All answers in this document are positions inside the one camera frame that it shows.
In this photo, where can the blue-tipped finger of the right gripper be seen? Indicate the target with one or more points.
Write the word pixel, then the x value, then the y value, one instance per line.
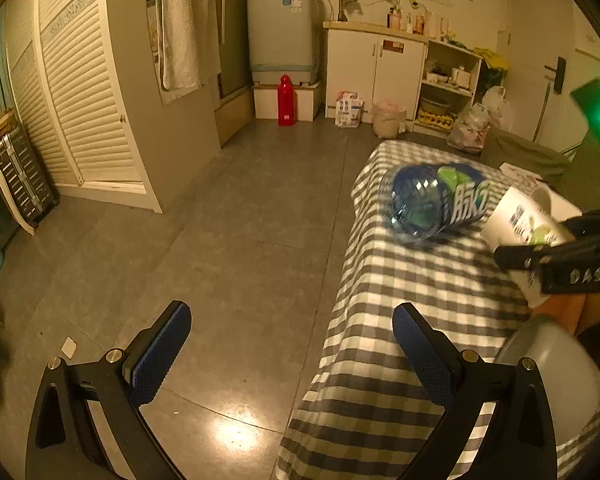
pixel 587 225

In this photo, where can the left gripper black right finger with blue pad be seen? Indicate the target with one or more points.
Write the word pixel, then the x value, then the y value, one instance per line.
pixel 519 442

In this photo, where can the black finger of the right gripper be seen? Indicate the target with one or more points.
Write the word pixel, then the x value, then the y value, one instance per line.
pixel 570 255

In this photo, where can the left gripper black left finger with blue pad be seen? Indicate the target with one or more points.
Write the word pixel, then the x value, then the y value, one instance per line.
pixel 63 441

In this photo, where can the white paper cup green print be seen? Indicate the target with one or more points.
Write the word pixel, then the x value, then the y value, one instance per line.
pixel 518 220

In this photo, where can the grey plastic cup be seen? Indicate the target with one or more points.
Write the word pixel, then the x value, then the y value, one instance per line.
pixel 570 377

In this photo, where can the grey fabric sofa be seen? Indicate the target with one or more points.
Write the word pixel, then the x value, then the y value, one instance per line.
pixel 576 179

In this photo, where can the magazine on sofa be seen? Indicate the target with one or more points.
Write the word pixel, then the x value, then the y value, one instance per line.
pixel 520 175

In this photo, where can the white plastic bags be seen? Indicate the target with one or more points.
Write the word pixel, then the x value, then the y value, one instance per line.
pixel 470 130

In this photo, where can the grey white checkered tablecloth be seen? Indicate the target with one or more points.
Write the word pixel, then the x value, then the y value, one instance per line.
pixel 465 338

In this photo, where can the small waste bin pink liner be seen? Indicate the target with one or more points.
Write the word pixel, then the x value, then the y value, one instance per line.
pixel 388 119

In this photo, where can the white open shelf unit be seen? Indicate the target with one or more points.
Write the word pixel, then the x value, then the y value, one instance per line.
pixel 449 86

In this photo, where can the white entrance door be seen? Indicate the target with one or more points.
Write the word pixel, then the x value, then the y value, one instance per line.
pixel 539 32

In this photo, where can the milk carton box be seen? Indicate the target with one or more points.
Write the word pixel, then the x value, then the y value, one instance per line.
pixel 349 109

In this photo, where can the white sink cabinet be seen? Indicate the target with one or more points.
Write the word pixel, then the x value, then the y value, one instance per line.
pixel 381 65

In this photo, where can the white electric kettle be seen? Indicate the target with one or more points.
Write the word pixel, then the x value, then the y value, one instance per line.
pixel 436 26

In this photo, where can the white platform box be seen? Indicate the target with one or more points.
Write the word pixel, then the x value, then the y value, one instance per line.
pixel 309 100

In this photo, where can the black suitcase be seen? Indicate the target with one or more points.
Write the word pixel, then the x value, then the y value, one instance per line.
pixel 23 182

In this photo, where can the red thermos bottle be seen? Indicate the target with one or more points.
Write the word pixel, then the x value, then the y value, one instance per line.
pixel 286 102

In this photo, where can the chrome faucet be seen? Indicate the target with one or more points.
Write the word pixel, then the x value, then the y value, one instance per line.
pixel 342 6

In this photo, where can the light blue washing machine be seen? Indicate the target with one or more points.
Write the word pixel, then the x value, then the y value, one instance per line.
pixel 284 39

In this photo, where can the white louvered wardrobe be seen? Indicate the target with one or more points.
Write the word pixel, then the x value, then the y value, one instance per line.
pixel 83 78

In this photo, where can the white hanging towel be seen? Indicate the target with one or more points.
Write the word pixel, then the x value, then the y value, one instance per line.
pixel 188 43

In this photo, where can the black door handle lock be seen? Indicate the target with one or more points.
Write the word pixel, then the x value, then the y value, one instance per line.
pixel 559 72

